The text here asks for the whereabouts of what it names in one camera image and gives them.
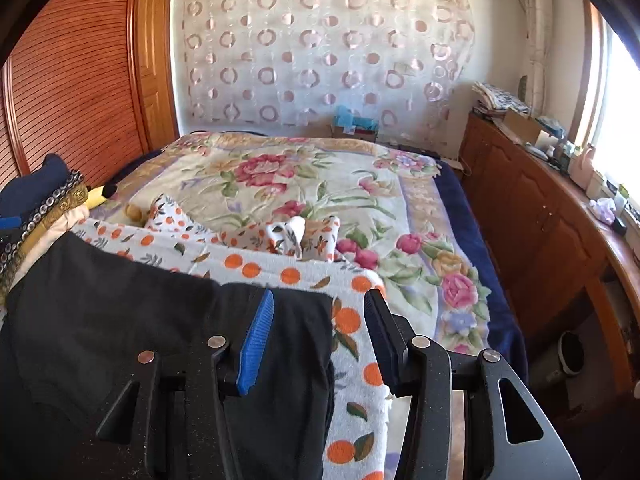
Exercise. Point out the folded navy cloth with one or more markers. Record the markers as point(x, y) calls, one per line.
point(35, 185)

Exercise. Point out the folded cream cloth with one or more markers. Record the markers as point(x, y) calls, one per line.
point(62, 222)

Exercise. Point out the pale window drape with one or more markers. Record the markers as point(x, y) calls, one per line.
point(537, 25)

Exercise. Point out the blue packet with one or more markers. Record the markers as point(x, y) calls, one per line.
point(352, 116)

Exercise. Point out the yellow plush toy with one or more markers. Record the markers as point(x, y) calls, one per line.
point(97, 195)

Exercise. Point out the navy bed sheet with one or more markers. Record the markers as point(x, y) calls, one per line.
point(500, 310)

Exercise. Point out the orange-print white sheet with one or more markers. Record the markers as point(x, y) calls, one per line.
point(300, 275)

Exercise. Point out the sheer circle-patterned curtain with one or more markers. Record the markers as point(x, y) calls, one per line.
point(325, 60)

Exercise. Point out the long wooden cabinet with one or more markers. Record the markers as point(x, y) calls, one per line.
point(525, 195)

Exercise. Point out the open cardboard box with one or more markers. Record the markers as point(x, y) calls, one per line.
point(521, 126)

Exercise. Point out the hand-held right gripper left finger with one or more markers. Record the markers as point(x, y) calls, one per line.
point(255, 345)

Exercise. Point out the wooden slatted wardrobe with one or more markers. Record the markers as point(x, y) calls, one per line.
point(75, 85)

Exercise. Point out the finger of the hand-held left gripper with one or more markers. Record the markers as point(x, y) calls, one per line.
point(11, 223)

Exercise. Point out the crumpled white tissue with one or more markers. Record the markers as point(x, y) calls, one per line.
point(602, 209)

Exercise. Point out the round white appliance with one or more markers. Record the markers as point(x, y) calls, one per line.
point(571, 352)

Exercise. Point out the window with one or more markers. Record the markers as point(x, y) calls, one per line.
point(620, 135)

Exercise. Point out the mustard yellow cloth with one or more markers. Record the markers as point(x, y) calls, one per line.
point(67, 203)

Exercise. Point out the pale pink bottle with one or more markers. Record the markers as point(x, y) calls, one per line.
point(587, 166)

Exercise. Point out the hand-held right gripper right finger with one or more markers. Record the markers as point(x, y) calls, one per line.
point(385, 345)

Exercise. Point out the dark circle-patterned cloth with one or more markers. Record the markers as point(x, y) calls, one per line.
point(55, 201)

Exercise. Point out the small black box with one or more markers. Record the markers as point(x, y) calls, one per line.
point(620, 226)

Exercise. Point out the brown cardboard box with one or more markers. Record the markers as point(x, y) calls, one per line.
point(352, 134)

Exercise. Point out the black printed t-shirt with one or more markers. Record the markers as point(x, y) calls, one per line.
point(125, 310)

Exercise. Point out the floral blanket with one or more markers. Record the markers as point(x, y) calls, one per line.
point(280, 185)

